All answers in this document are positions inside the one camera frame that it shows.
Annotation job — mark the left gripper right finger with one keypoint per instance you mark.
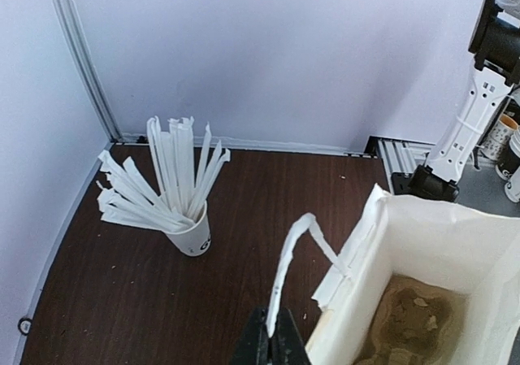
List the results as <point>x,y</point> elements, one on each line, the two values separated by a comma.
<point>286,347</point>

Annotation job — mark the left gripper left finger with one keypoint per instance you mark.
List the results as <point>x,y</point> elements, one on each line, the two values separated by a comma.
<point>253,346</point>

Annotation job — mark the brown pulp cup carrier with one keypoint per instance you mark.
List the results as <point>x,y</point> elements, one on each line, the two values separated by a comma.
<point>414,323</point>

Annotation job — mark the brown paper bag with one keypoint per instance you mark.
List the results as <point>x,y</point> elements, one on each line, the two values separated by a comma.
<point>438,243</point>

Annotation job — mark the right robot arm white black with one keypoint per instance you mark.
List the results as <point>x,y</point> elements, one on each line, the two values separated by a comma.
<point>495,47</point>

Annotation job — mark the white cup holding straws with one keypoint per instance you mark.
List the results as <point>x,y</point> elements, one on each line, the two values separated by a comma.
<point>196,240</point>

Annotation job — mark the bundle of white wrapped straws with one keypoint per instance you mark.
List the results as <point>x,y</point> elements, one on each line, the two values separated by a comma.
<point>184,183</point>

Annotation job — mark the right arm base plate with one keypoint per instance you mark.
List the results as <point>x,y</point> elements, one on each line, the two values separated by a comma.
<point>424,184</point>

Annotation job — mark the black wall grommet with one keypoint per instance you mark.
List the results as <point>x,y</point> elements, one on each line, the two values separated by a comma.
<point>24,325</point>

